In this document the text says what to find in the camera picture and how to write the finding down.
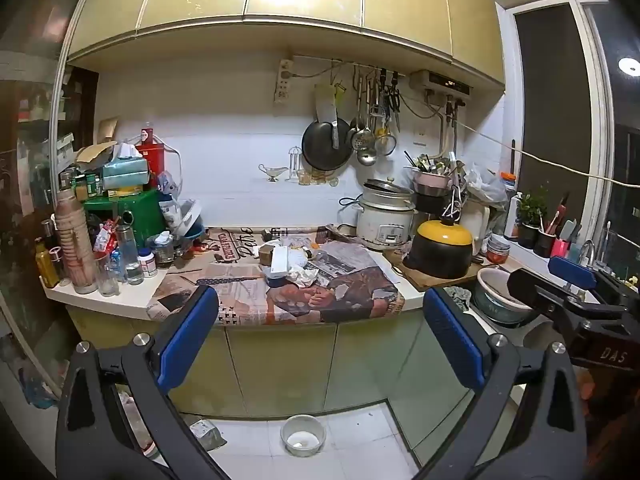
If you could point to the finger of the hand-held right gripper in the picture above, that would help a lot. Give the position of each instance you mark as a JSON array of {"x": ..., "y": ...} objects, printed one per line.
[
  {"x": 572, "y": 271},
  {"x": 535, "y": 290}
]

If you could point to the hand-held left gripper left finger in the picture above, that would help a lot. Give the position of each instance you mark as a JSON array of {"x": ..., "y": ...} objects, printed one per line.
[{"x": 190, "y": 330}]

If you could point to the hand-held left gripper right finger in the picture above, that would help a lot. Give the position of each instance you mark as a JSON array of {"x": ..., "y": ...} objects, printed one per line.
[{"x": 452, "y": 340}]

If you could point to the white paper bowl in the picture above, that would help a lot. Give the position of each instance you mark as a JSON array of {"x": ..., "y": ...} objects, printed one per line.
[{"x": 303, "y": 437}]

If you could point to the chrome faucet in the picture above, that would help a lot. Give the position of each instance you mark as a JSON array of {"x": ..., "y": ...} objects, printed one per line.
[{"x": 587, "y": 252}]

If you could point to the pink cup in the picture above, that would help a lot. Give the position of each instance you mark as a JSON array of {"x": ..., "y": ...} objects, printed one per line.
[{"x": 559, "y": 247}]

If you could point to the black toothbrush cup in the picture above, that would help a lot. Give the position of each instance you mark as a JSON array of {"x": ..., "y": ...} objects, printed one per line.
[{"x": 544, "y": 242}]

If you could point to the white basin in sink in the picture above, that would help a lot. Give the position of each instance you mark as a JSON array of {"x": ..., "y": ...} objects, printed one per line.
[{"x": 492, "y": 297}]

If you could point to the red lidded jar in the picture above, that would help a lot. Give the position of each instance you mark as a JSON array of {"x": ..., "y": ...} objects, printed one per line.
[{"x": 497, "y": 250}]

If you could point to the wooden cutting board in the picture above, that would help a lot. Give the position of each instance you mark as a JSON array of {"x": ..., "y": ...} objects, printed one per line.
[{"x": 425, "y": 284}]

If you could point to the small potted plant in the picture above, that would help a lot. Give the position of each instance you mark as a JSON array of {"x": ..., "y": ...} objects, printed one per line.
[{"x": 530, "y": 210}]

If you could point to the white pill bottle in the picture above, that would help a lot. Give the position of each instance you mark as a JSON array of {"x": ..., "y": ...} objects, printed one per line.
[{"x": 147, "y": 264}]

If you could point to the small glass jar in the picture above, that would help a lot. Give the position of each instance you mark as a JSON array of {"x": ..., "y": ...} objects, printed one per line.
[{"x": 163, "y": 252}]

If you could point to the black pot yellow lid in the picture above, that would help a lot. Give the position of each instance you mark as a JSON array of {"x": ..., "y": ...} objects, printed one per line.
[{"x": 440, "y": 252}]

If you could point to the white jug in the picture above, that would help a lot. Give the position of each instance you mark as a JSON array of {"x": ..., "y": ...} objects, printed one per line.
[{"x": 475, "y": 225}]

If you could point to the clear water bottle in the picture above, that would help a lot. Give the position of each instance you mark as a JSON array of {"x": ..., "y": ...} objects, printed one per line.
[{"x": 131, "y": 257}]

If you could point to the empty drinking glass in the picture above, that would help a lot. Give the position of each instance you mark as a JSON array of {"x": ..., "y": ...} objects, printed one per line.
[{"x": 107, "y": 277}]

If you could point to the grey crumpled packet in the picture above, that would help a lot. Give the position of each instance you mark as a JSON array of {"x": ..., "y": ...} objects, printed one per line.
[{"x": 207, "y": 432}]

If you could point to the blue bowl with bags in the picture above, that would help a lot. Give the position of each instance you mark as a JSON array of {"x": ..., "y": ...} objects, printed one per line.
[{"x": 187, "y": 225}]

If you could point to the long white box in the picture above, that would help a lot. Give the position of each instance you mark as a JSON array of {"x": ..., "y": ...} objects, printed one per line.
[{"x": 280, "y": 260}]

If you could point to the clear plastic bag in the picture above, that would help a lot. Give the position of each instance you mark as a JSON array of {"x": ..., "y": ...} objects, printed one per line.
[{"x": 482, "y": 185}]

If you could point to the printed newspaper sheet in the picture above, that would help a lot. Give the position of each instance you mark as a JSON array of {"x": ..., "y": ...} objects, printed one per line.
[{"x": 345, "y": 280}]

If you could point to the red snack packet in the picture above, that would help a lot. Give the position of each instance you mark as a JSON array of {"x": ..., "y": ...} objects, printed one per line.
[{"x": 106, "y": 237}]

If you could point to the white crumpled paper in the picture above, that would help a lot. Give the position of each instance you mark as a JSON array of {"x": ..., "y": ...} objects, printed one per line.
[{"x": 304, "y": 276}]

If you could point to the green storage box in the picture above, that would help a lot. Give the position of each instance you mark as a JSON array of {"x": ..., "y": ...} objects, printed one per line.
[{"x": 135, "y": 215}]

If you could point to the white rice cooker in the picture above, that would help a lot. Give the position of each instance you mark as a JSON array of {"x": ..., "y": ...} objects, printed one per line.
[{"x": 385, "y": 220}]

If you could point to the stack of pink cups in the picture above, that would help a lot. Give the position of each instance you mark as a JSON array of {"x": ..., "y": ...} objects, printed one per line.
[{"x": 75, "y": 245}]

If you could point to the pink basin with utensils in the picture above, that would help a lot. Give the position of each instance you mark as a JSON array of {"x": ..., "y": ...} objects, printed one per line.
[{"x": 432, "y": 177}]

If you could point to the yellow oil bottle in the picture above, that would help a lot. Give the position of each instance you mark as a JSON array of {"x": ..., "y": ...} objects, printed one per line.
[{"x": 47, "y": 265}]

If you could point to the red canister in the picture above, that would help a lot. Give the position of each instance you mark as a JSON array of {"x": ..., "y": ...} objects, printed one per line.
[{"x": 150, "y": 155}]

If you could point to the brown cardboard piece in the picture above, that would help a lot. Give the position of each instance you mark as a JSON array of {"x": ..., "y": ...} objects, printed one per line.
[{"x": 95, "y": 152}]

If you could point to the round metal ladle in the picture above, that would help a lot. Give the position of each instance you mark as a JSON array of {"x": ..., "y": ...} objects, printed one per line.
[{"x": 367, "y": 156}]

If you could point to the slotted metal ladle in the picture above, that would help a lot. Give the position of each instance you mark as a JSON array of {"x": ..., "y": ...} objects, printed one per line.
[{"x": 361, "y": 135}]

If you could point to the black wok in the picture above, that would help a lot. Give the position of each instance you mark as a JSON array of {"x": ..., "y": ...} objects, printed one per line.
[{"x": 325, "y": 147}]

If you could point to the kitchen scissors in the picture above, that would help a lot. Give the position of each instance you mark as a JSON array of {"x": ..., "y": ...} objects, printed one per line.
[{"x": 394, "y": 102}]

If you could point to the steel cleaver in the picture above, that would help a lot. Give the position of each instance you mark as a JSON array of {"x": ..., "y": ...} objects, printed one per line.
[{"x": 325, "y": 102}]

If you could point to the white power strip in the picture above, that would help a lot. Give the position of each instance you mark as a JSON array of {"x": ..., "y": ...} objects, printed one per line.
[{"x": 283, "y": 81}]

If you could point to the white window frame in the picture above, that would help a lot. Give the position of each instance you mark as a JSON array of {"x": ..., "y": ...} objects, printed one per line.
[{"x": 597, "y": 110}]

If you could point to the white wall water heater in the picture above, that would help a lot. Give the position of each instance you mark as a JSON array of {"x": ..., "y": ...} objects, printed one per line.
[{"x": 442, "y": 82}]

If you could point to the yellow wall cabinet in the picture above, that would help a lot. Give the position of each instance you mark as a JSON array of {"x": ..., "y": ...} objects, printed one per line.
[{"x": 300, "y": 5}]

